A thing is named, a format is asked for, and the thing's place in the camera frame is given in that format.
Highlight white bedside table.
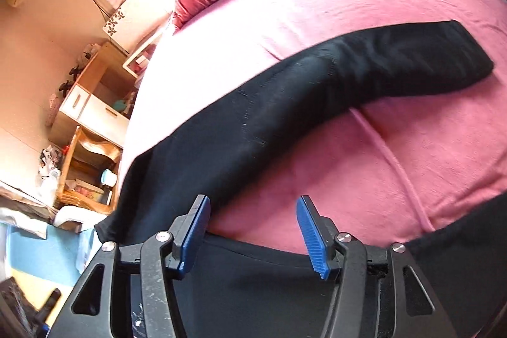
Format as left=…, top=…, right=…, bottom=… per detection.
left=122, top=29, right=163, bottom=79

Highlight wooden side shelf table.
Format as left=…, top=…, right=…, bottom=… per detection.
left=54, top=126, right=122, bottom=215

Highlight black pants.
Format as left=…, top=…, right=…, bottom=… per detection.
left=96, top=21, right=506, bottom=337

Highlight wooden desk cabinet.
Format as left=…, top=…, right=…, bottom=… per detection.
left=48, top=41, right=135, bottom=148

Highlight light blue cup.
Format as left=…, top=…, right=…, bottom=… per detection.
left=100, top=169, right=118, bottom=188

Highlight pink bed sheet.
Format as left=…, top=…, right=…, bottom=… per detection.
left=97, top=0, right=506, bottom=253

